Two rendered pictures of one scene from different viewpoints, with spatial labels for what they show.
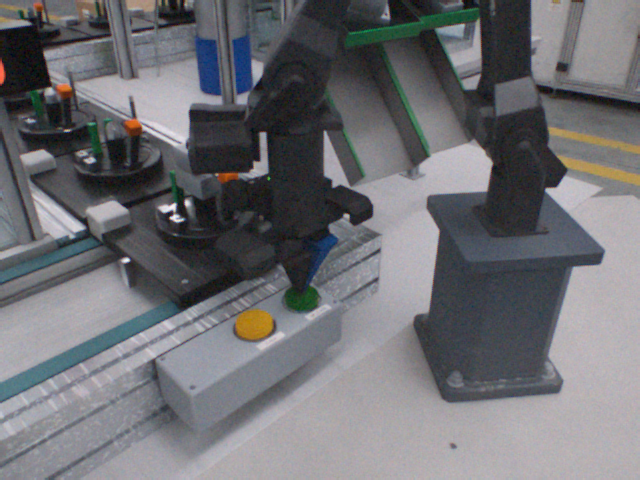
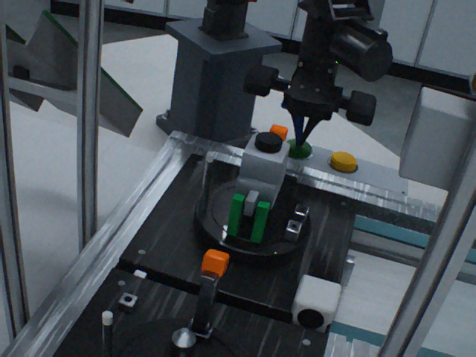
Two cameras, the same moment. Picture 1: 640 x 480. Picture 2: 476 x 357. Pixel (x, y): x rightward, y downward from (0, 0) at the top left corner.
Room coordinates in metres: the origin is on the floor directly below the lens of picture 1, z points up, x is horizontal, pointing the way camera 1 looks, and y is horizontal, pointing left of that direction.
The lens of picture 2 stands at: (1.06, 0.61, 1.42)
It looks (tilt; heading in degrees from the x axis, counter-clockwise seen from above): 34 degrees down; 234
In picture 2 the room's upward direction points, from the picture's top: 10 degrees clockwise
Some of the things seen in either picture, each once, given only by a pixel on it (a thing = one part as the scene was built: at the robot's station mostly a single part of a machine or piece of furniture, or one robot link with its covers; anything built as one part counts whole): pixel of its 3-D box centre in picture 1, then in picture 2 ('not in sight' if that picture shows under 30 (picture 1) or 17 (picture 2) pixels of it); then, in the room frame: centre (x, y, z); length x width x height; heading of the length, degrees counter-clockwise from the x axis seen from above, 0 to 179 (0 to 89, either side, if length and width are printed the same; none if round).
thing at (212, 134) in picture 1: (250, 116); (352, 22); (0.53, 0.07, 1.19); 0.12 x 0.08 x 0.11; 94
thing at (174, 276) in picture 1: (208, 228); (250, 233); (0.70, 0.16, 0.96); 0.24 x 0.24 x 0.02; 44
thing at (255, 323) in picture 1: (254, 326); (343, 163); (0.49, 0.07, 0.96); 0.04 x 0.04 x 0.02
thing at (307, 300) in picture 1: (301, 299); (297, 150); (0.53, 0.02, 0.96); 0.04 x 0.04 x 0.02
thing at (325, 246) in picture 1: (310, 260); (291, 121); (0.55, 0.01, 1.01); 0.06 x 0.04 x 0.07; 44
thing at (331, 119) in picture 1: (295, 136); (326, 26); (0.54, 0.02, 1.16); 0.09 x 0.06 x 0.07; 94
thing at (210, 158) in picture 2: not in sight; (206, 185); (0.76, 0.14, 1.03); 0.01 x 0.01 x 0.08; 44
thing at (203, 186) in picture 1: (195, 162); (262, 169); (0.71, 0.17, 1.06); 0.08 x 0.04 x 0.07; 44
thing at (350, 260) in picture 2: (127, 272); (346, 270); (0.61, 0.25, 0.95); 0.01 x 0.01 x 0.04; 44
